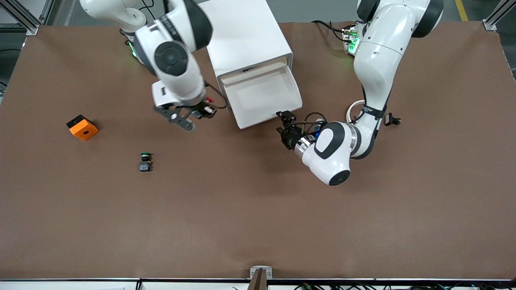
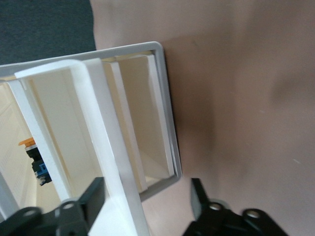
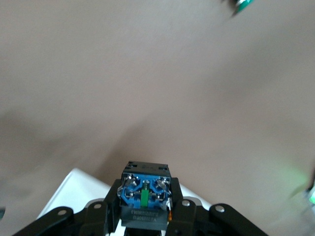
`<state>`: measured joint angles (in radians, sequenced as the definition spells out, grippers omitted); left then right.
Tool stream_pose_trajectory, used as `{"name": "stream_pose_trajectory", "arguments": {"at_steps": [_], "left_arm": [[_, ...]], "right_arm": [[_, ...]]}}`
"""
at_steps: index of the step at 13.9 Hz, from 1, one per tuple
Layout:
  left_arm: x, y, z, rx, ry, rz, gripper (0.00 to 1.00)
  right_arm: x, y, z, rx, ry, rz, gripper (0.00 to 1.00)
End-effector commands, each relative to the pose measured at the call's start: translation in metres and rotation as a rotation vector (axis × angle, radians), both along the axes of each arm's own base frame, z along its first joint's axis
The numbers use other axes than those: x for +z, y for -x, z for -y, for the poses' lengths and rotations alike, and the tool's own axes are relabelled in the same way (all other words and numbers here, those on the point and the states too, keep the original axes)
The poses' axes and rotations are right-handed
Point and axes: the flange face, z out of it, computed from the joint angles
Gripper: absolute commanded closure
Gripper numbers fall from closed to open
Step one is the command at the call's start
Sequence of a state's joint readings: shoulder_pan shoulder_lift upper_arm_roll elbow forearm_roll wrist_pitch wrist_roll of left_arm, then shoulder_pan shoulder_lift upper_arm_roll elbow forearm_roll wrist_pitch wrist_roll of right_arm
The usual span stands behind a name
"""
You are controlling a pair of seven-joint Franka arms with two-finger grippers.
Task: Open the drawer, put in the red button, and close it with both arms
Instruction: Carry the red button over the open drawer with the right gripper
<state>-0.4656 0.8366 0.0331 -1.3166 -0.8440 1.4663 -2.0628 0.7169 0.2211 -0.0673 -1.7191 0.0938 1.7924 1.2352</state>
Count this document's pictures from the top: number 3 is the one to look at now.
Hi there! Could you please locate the white drawer cabinet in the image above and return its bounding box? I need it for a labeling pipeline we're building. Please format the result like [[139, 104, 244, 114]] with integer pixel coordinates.
[[36, 168, 215, 236]]

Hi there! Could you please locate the red push button switch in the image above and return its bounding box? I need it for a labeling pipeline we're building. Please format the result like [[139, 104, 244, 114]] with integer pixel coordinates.
[[118, 161, 173, 231]]

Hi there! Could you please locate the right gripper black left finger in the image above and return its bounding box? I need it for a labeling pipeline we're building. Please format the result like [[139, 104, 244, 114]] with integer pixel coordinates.
[[12, 179, 122, 236]]

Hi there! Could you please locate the green push button switch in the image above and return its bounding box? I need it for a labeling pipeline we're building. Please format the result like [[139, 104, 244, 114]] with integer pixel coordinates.
[[225, 0, 255, 18]]

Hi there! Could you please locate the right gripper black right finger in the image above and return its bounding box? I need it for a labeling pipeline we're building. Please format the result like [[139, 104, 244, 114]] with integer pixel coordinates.
[[167, 177, 270, 236]]

